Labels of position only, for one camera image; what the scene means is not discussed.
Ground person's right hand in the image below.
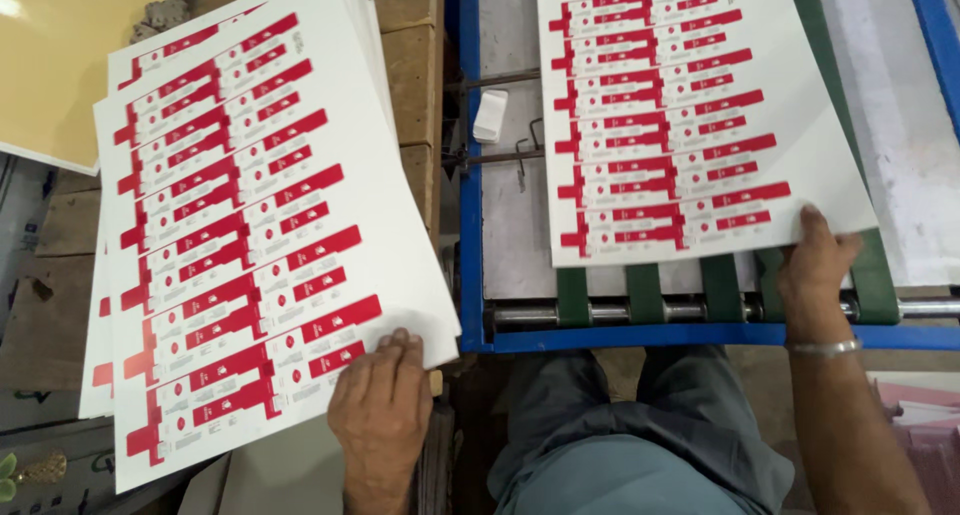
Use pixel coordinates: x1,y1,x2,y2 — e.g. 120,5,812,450
776,206,864,345

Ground person's left hand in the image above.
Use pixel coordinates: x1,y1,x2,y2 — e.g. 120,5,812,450
327,327,436,486

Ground single red printed carton sheet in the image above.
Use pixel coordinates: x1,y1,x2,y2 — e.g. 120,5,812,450
93,0,462,495

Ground steel roller shaft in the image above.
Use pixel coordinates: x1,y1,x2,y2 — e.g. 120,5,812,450
490,294,960,330

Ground green conveyor belt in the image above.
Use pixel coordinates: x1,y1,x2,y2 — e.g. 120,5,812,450
555,266,591,329
625,263,666,326
786,0,901,326
700,255,745,324
754,248,786,324

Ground thin metal rod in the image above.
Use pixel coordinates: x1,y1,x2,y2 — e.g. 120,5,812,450
448,147,546,165
448,68,543,90

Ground bent metal hook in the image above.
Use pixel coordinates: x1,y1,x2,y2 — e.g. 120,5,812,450
514,117,546,194

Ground small white paper stack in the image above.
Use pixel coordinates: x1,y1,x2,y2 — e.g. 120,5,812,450
471,89,510,146

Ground person's grey shirt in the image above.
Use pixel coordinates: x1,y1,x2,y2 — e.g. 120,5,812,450
491,434,753,515

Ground brown wooden pallet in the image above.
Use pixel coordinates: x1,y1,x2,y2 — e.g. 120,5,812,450
0,0,445,393

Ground person's grey trousers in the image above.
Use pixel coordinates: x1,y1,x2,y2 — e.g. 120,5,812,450
486,345,796,515

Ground stack of red printed sheets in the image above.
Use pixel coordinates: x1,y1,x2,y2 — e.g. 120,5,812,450
78,0,400,420

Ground printed cardboard carton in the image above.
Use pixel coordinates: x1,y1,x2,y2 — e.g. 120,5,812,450
0,392,226,515

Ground grey rough lump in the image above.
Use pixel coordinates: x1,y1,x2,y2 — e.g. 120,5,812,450
129,0,191,45

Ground yellow glossy board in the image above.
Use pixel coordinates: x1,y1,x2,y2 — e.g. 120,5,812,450
0,0,180,176

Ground pink paper stack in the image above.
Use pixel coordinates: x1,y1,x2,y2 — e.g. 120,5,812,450
868,380,960,515

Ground worn white machine panel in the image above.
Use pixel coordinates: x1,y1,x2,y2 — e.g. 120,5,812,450
816,0,960,288

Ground blue metal machine frame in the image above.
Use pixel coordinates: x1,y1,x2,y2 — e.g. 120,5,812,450
445,0,960,354

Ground silver metal bracelet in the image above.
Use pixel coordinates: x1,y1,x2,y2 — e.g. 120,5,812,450
783,338,864,359

